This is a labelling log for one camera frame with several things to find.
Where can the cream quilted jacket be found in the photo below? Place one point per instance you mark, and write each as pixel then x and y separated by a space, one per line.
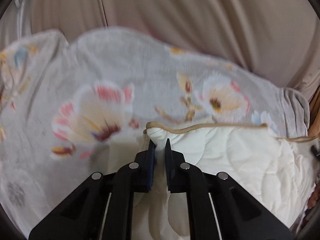
pixel 237 162

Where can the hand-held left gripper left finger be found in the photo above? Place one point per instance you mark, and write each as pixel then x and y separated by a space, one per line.
pixel 150 160

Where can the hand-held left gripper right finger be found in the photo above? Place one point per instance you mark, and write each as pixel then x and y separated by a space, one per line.
pixel 169 160

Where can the orange hanging garment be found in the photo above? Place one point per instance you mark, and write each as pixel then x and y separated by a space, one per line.
pixel 315 120

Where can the grey floral blanket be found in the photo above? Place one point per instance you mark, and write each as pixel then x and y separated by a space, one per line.
pixel 125 62

